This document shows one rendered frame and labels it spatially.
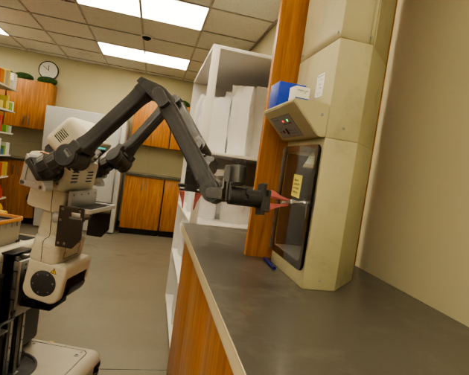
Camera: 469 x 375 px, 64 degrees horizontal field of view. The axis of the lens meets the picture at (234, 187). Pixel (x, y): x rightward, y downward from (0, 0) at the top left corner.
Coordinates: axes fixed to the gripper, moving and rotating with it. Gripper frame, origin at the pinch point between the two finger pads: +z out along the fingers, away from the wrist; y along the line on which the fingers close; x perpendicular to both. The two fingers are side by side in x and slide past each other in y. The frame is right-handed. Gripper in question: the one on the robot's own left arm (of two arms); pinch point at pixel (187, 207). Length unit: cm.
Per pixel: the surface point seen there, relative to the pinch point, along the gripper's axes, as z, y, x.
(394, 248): 3, 77, -28
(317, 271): 10, 38, -46
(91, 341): 109, -41, 102
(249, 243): 10.7, 25.5, -9.0
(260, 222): 1.6, 28.8, -9.1
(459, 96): -51, 77, -48
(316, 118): -36, 30, -46
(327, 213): -9, 38, -46
